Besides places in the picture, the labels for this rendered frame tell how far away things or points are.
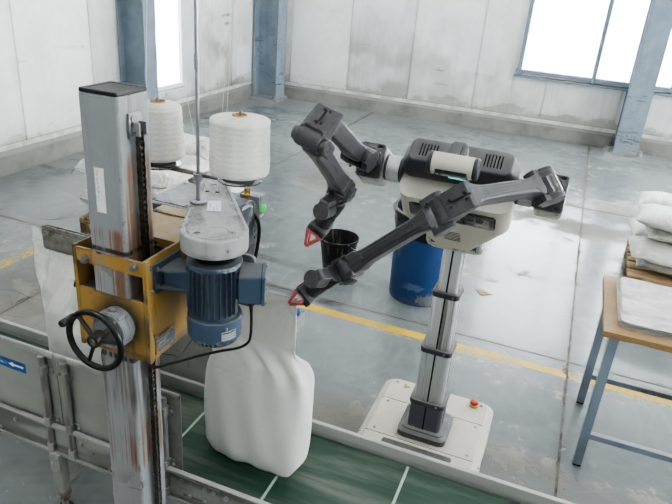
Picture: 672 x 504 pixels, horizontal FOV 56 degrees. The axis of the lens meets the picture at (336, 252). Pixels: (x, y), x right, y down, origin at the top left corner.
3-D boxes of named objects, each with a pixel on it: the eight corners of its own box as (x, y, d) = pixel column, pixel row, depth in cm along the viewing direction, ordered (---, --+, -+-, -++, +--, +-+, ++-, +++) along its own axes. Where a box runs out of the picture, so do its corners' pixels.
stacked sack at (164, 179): (215, 171, 509) (215, 154, 503) (166, 195, 452) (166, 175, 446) (170, 162, 522) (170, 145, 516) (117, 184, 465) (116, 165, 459)
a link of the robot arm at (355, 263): (462, 225, 170) (446, 189, 173) (451, 225, 166) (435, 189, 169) (353, 287, 197) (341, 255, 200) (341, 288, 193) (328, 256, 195)
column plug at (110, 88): (147, 90, 158) (147, 86, 157) (116, 97, 148) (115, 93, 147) (110, 84, 161) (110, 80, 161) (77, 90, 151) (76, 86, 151)
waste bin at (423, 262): (457, 286, 463) (472, 203, 437) (442, 318, 419) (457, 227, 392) (394, 271, 478) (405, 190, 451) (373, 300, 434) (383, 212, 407)
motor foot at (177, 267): (207, 284, 177) (207, 256, 174) (183, 302, 167) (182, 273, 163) (178, 277, 180) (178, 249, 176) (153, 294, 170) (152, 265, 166)
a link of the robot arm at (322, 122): (343, 107, 165) (312, 92, 168) (318, 153, 165) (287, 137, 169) (381, 154, 208) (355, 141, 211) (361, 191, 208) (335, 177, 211)
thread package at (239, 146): (279, 173, 180) (282, 113, 173) (251, 189, 165) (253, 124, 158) (228, 163, 185) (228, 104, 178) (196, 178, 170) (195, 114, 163)
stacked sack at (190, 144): (233, 154, 556) (234, 138, 550) (207, 166, 518) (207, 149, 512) (169, 142, 576) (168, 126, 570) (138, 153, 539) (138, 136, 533)
